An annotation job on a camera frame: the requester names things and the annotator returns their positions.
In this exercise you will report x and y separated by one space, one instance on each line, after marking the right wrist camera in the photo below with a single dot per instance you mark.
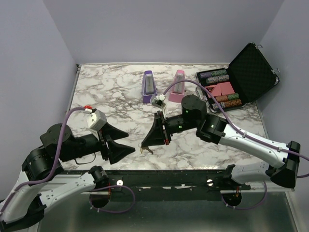
159 101

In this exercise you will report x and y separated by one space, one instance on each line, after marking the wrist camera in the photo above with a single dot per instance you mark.
159 101
96 120

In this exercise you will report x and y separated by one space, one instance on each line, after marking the red-backed card deck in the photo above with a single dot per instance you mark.
215 90

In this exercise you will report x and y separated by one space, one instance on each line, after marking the pink card deck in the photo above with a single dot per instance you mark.
226 88

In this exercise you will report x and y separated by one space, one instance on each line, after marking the pink metronome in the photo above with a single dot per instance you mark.
177 91

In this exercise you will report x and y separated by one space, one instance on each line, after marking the black poker chip case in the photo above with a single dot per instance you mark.
250 75

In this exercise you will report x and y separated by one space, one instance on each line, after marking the purple metronome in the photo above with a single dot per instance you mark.
148 88

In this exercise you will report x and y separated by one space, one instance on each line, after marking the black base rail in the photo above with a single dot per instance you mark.
163 185

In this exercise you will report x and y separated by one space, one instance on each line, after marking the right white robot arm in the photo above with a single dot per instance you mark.
278 163

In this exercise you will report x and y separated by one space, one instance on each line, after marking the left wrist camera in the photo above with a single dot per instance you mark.
96 120

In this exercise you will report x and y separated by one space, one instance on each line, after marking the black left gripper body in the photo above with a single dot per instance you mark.
103 138

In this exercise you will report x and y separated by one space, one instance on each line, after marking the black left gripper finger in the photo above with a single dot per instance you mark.
111 133
117 152

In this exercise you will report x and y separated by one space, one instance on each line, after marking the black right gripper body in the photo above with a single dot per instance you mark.
166 132

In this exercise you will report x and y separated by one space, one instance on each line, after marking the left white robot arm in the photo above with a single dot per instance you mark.
27 205

